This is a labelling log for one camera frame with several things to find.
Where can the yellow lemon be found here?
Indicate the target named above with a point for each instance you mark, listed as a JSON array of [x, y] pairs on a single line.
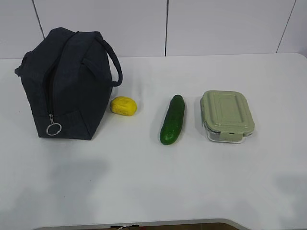
[[123, 106]]

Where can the green cucumber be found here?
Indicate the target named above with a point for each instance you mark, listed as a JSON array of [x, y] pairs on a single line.
[[173, 121]]

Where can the glass container with green lid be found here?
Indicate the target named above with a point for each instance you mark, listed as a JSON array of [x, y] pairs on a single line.
[[226, 116]]

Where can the dark navy fabric lunch bag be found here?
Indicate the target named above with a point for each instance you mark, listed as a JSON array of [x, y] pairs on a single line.
[[68, 80]]

